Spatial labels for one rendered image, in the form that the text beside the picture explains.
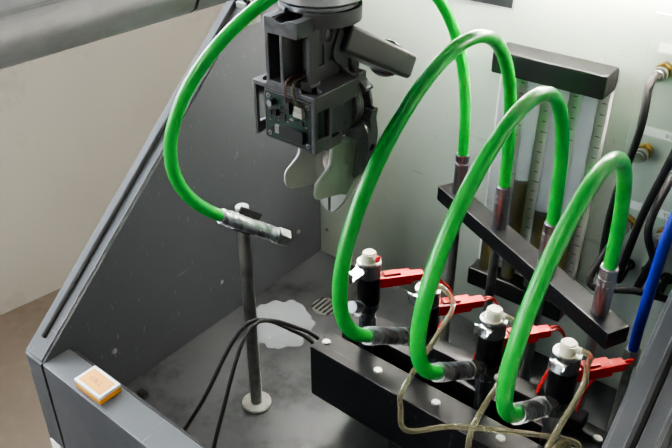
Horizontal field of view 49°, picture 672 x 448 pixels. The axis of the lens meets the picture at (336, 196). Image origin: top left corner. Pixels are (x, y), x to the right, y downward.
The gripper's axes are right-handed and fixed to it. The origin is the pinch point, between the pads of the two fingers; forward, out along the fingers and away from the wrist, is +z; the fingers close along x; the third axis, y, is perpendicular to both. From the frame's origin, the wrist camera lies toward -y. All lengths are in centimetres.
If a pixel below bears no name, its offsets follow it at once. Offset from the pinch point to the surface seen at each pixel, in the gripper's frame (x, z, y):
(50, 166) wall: -164, 76, -55
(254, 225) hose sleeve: -11.7, 8.2, 0.3
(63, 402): -28.1, 31.7, 19.4
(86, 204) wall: -163, 94, -64
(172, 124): -15.1, -6.1, 7.4
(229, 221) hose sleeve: -12.8, 6.7, 3.1
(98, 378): -22.6, 25.9, 17.0
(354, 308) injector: 0.0, 16.6, -3.4
